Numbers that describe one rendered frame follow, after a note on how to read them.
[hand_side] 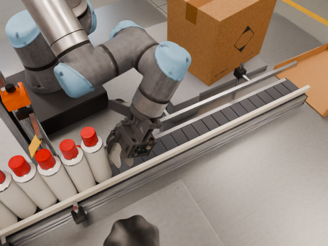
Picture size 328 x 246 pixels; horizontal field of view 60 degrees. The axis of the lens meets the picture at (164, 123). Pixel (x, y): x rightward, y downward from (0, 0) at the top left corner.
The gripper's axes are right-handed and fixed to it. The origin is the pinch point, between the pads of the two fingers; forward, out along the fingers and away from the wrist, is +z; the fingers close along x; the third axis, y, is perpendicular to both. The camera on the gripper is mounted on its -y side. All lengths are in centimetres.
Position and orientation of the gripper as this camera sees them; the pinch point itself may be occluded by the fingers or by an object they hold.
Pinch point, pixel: (112, 158)
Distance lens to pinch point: 78.1
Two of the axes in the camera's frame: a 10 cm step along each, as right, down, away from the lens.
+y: 4.9, 6.9, -5.4
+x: 7.6, -0.2, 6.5
